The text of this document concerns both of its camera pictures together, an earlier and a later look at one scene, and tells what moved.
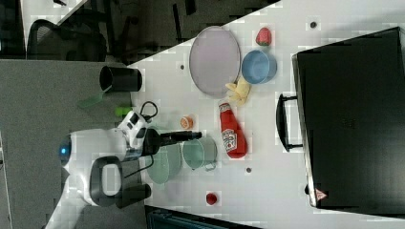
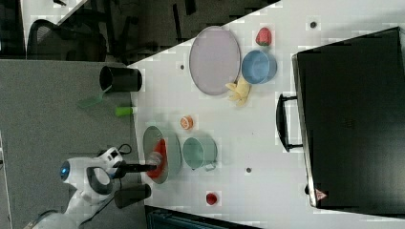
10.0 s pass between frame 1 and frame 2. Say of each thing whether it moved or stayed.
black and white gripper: moved
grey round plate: stayed
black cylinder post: stayed
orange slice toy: stayed
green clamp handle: stayed
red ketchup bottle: moved
